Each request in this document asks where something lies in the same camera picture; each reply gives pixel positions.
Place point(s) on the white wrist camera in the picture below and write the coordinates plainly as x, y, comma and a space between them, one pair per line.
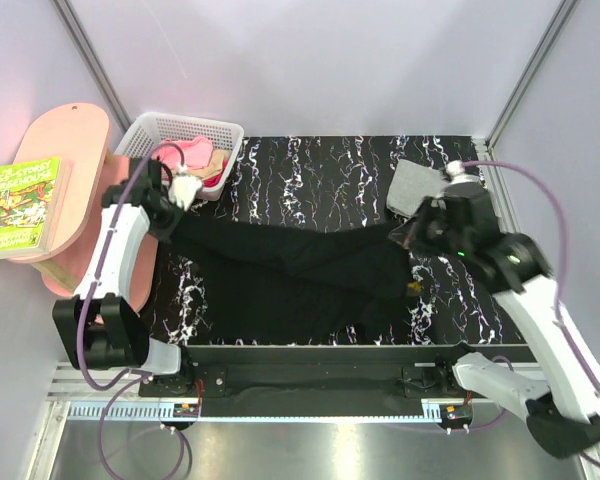
184, 188
454, 173

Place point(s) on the white plastic laundry basket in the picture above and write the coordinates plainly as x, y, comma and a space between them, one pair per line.
151, 128

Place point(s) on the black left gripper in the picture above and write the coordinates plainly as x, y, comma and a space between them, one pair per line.
161, 232

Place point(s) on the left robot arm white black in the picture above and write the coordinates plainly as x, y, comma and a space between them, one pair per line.
98, 326

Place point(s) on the magenta garment in basket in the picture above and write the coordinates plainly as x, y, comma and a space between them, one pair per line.
212, 182

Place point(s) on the black t shirt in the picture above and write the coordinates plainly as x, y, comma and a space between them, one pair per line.
281, 285

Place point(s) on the green treehouse book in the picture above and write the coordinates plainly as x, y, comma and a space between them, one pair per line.
30, 194

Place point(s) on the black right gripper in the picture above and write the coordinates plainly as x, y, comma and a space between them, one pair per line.
411, 233

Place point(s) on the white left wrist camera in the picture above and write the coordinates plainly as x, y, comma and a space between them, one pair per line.
184, 188

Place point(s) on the pink garment in basket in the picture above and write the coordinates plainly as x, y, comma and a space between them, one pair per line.
196, 153

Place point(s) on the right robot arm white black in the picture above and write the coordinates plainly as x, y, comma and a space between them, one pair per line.
562, 410

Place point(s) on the pink tiered shelf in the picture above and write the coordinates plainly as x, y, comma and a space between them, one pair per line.
80, 134

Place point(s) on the beige garment in basket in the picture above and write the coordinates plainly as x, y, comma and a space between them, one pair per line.
214, 167

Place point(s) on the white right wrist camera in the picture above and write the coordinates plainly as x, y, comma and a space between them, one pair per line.
454, 173

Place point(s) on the aluminium frame rail front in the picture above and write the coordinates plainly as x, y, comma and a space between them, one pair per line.
219, 404

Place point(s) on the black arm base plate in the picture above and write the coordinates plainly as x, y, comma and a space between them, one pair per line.
342, 367

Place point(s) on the folded grey t shirt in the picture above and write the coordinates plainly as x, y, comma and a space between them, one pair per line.
410, 184

